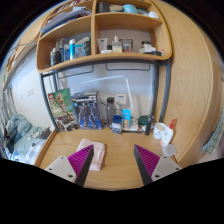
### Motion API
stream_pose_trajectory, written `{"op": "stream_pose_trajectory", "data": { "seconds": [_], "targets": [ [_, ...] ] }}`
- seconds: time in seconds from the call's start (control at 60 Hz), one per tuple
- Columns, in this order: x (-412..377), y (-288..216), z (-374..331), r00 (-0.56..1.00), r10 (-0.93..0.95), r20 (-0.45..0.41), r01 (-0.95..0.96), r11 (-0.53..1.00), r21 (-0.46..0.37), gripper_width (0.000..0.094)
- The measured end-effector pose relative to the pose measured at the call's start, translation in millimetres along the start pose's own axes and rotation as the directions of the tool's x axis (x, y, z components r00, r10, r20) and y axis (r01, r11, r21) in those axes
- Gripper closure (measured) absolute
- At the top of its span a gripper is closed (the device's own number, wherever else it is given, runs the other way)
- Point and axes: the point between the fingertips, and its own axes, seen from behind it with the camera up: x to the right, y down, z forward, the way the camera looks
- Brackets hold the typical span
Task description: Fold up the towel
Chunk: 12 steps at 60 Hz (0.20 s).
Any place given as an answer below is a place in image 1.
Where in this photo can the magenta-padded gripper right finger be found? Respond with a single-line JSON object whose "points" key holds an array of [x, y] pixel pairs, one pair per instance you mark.
{"points": [[151, 163]]}

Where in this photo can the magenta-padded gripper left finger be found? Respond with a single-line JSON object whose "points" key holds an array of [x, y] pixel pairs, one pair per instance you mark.
{"points": [[77, 163]]}

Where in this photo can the pale pink towel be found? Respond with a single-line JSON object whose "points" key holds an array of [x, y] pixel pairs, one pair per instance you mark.
{"points": [[98, 153]]}

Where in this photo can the clear plastic cup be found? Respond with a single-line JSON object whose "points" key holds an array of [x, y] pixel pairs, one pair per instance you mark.
{"points": [[168, 150]]}

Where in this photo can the white bottle with red cap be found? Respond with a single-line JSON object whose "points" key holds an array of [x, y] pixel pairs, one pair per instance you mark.
{"points": [[167, 135]]}

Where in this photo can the white mug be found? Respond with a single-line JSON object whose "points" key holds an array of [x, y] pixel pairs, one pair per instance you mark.
{"points": [[159, 131]]}

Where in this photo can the dark slim bottle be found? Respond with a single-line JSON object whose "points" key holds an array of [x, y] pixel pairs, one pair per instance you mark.
{"points": [[148, 126]]}

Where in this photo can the dark green bowl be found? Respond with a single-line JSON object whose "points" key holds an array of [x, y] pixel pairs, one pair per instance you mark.
{"points": [[142, 120]]}

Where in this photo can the dark laptop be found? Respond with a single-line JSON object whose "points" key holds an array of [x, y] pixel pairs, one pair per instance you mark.
{"points": [[45, 133]]}

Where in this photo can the light blue orange packet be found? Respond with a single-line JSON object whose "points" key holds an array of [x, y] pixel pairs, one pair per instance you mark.
{"points": [[126, 118]]}

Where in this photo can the blue robot model box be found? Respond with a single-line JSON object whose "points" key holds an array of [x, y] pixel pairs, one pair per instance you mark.
{"points": [[86, 111]]}

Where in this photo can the green toy figure box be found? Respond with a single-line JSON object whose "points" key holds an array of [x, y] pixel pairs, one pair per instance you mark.
{"points": [[61, 110]]}

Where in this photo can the clear water bottle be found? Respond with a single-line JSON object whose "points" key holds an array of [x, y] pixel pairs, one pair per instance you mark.
{"points": [[110, 111]]}

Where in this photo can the bed with blue bedding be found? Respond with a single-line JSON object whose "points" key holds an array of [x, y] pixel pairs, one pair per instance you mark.
{"points": [[21, 136]]}

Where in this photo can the green checkered cloth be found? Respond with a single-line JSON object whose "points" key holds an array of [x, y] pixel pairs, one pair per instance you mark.
{"points": [[215, 135]]}

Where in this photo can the white desk lamp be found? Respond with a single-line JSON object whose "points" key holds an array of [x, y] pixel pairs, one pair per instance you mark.
{"points": [[130, 96]]}

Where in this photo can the wooden shelf unit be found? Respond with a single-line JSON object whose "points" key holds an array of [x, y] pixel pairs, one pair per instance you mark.
{"points": [[93, 58]]}

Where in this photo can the white light switch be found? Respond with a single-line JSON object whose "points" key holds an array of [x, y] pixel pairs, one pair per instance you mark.
{"points": [[30, 92]]}

